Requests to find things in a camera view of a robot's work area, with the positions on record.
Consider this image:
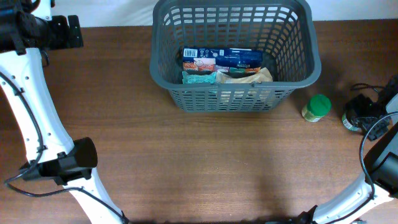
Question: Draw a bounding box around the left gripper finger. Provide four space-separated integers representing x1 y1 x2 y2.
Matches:
49 16 70 50
68 15 83 48

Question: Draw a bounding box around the silver tin can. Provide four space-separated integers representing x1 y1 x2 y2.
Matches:
341 113 360 131

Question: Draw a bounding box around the green lid jar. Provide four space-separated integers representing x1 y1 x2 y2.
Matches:
302 94 331 123

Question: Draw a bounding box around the tan paper pouch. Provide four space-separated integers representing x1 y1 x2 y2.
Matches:
215 68 273 84

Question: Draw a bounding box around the teal snack packet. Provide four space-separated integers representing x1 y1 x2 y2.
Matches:
182 72 216 84

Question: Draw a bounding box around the blue cardboard box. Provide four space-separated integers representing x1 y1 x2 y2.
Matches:
182 47 263 74

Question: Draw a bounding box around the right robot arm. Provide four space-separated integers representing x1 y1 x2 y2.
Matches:
290 76 397 223

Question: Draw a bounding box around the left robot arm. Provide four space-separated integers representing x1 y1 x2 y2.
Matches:
1 0 128 223

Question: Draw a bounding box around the grey plastic basket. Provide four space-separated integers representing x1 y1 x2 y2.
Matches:
150 0 322 112

